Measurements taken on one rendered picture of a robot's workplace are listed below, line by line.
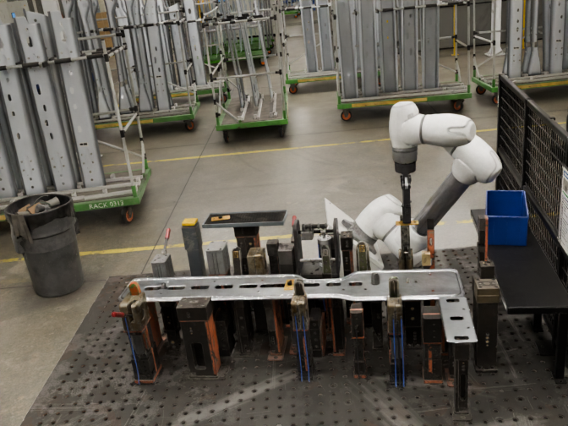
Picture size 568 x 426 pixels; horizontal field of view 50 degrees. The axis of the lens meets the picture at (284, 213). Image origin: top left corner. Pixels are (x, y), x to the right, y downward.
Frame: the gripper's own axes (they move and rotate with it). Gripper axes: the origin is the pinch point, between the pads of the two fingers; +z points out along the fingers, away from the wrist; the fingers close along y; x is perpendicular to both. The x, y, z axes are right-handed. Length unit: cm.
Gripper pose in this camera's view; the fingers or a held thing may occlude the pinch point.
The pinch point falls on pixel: (406, 212)
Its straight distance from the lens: 232.8
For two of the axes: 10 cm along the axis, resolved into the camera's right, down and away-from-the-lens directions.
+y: 1.3, -3.8, 9.2
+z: 1.0, 9.2, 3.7
